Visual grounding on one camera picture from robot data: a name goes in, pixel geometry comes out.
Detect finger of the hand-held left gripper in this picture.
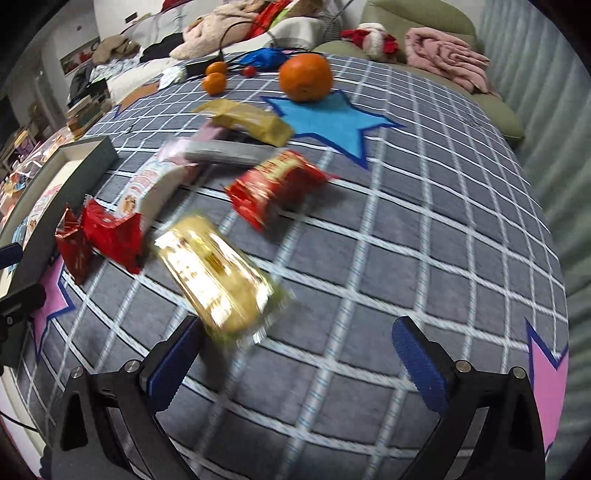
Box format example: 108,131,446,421
0,244,23,271
0,282,47,367

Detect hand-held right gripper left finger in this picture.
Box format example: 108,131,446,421
50,316,206,480

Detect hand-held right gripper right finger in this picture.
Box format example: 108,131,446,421
392,316,548,480

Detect small red snack packet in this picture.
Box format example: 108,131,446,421
54,205,95,284

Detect clear yellow snack packet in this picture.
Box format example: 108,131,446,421
152,212,296,349

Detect grey cardboard box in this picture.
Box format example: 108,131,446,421
0,136,118,305

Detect white and pink snack packet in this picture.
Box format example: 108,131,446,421
21,182,65,245
115,138,201,232

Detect large red snack packet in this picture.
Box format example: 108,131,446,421
224,150,342,232

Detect grey snack packet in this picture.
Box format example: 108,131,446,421
182,138,280,168

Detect pile of snack bags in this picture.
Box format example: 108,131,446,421
0,124,75,195

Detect grey checked star-print cloth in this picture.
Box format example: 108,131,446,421
0,53,571,480

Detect stack of books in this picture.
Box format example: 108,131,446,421
65,99,114,139

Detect brown garment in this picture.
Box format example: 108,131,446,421
91,36,141,65

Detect white tissue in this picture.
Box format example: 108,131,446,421
159,66,188,88

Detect black garment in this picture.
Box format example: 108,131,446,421
141,34,190,62

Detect gold snack packet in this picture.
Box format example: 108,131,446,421
191,99,295,146

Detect white sofa throw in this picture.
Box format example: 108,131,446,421
108,16,324,104

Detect pink fluffy garment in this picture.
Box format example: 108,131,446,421
182,0,278,60

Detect large orange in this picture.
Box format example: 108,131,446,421
278,54,334,103

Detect pink folded blanket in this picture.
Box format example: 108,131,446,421
405,27,497,95

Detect blue cloth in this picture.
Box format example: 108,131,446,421
238,47,296,70

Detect red and white plush toy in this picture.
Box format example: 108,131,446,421
341,23,400,61

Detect green sofa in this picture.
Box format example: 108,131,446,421
311,0,527,144

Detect grey striped cloth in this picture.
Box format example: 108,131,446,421
318,7,347,44

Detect red cloth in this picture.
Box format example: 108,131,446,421
249,0,296,40

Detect wall picture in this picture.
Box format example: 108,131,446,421
60,48,100,77

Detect black cable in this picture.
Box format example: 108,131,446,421
217,11,324,75

